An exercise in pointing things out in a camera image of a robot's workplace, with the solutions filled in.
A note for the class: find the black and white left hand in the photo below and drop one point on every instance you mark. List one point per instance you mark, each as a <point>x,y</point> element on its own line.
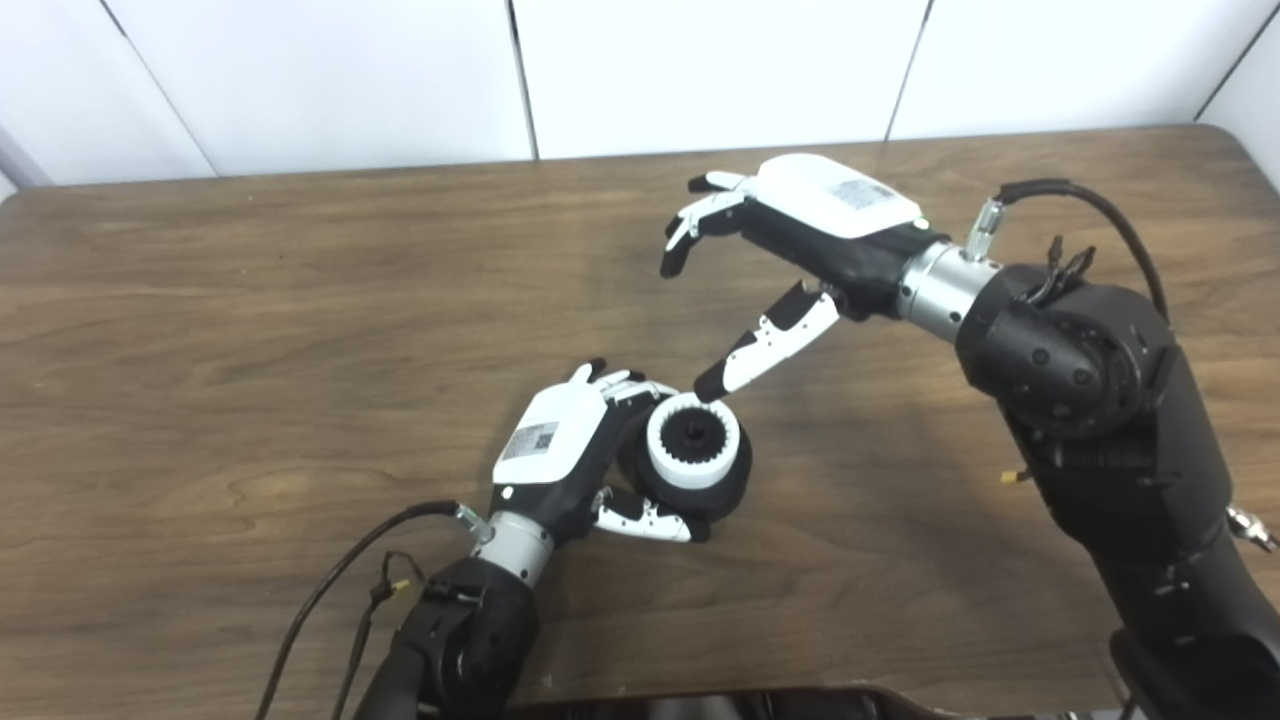
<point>555,450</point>

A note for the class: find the black and white right hand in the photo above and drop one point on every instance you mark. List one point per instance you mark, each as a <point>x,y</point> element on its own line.
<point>830,220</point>

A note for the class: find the round black plastic part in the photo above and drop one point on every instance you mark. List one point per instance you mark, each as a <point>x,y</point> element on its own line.
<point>735,480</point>

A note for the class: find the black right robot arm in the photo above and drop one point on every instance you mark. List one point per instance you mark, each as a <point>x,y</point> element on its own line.
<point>1110,420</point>

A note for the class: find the grey wall corner post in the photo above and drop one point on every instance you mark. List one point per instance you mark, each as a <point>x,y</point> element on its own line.
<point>18,165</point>

